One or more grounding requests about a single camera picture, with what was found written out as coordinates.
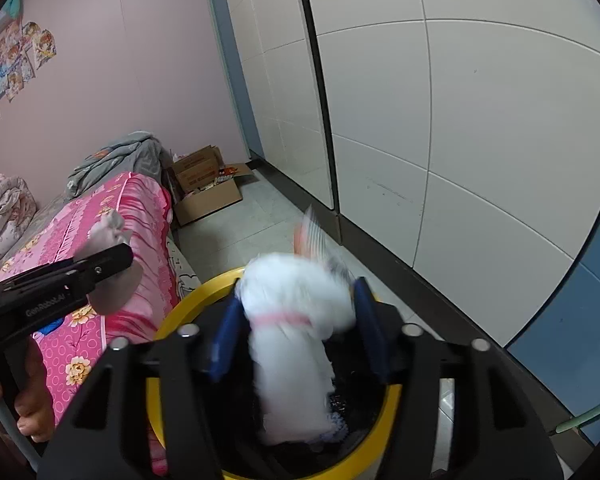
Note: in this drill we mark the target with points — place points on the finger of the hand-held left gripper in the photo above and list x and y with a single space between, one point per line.
105 265

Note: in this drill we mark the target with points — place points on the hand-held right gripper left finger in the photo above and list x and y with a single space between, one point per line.
225 345

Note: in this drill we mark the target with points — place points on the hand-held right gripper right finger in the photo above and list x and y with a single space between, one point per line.
372 335

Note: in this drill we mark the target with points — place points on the white tissue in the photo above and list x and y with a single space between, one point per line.
115 290

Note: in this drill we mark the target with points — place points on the yellow rimmed trash bin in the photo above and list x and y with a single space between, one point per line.
200 293

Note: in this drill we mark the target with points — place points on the lavender fluffy cloth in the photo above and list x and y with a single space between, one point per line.
290 340

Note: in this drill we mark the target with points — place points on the person's left hand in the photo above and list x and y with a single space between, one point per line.
37 400

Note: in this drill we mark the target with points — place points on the pink floral blanket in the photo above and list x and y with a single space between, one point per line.
80 230

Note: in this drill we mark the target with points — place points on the grey patterned bedsheet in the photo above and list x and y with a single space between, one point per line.
50 212

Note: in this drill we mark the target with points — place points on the white floral quilt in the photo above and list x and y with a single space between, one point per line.
10 210

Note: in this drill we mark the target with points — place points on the grey folded blanket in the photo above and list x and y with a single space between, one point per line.
125 155

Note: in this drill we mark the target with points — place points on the open cardboard box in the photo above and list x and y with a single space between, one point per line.
205 206

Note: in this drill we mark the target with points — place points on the upright cardboard box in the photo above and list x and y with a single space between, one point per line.
195 170

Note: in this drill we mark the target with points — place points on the snack packets in box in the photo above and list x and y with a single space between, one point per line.
220 179

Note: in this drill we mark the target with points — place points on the white wardrobe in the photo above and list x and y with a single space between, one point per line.
430 110

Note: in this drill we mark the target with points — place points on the air conditioner with teal cover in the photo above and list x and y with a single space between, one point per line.
14 5

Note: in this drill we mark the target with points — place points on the cluster of cartoon wall posters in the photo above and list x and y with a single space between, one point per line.
10 65

